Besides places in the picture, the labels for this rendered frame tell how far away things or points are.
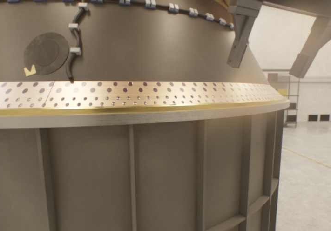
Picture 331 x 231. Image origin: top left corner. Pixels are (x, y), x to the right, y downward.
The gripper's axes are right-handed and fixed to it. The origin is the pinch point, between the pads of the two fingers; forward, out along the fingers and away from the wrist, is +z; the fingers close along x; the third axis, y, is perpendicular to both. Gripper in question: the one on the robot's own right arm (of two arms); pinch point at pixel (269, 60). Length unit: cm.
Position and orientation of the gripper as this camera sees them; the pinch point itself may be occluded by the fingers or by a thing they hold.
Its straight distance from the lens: 39.9
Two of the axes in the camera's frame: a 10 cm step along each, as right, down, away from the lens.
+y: 1.0, 5.1, -8.6
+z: -1.7, 8.6, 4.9
